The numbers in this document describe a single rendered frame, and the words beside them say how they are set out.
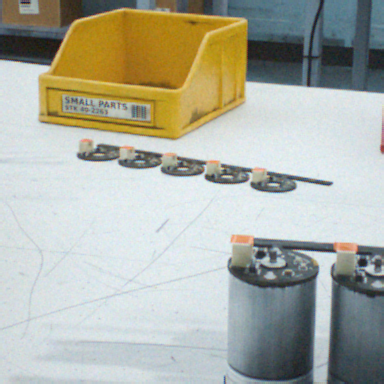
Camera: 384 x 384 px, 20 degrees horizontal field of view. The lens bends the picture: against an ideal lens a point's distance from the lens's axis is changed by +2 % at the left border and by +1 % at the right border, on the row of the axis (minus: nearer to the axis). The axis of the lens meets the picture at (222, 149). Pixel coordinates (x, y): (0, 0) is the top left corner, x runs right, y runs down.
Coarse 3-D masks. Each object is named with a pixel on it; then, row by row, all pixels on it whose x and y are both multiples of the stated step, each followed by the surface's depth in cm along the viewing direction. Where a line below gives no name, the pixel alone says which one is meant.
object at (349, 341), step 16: (368, 272) 29; (336, 288) 29; (336, 304) 29; (352, 304) 28; (368, 304) 28; (336, 320) 29; (352, 320) 28; (368, 320) 28; (336, 336) 29; (352, 336) 28; (368, 336) 28; (336, 352) 29; (352, 352) 29; (368, 352) 28; (336, 368) 29; (352, 368) 29; (368, 368) 28
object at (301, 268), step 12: (264, 252) 30; (288, 252) 30; (300, 252) 30; (228, 264) 29; (252, 264) 29; (288, 264) 29; (300, 264) 29; (312, 264) 29; (240, 276) 29; (252, 276) 28; (288, 276) 29; (300, 276) 29; (312, 276) 29
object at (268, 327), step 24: (264, 264) 29; (240, 288) 29; (264, 288) 28; (288, 288) 28; (312, 288) 29; (240, 312) 29; (264, 312) 28; (288, 312) 28; (312, 312) 29; (240, 336) 29; (264, 336) 29; (288, 336) 29; (312, 336) 29; (240, 360) 29; (264, 360) 29; (288, 360) 29; (312, 360) 30
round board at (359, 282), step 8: (360, 256) 30; (368, 256) 30; (360, 264) 29; (368, 264) 30; (360, 272) 29; (336, 280) 29; (344, 280) 28; (352, 280) 28; (360, 280) 28; (368, 280) 28; (352, 288) 28; (360, 288) 28; (368, 288) 28; (376, 288) 28
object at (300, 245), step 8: (256, 240) 31; (264, 240) 31; (272, 240) 31; (280, 240) 31; (288, 240) 31; (296, 240) 31; (280, 248) 31; (288, 248) 31; (296, 248) 31; (304, 248) 31; (312, 248) 31; (320, 248) 31; (328, 248) 31; (360, 248) 31; (368, 248) 31; (376, 248) 31
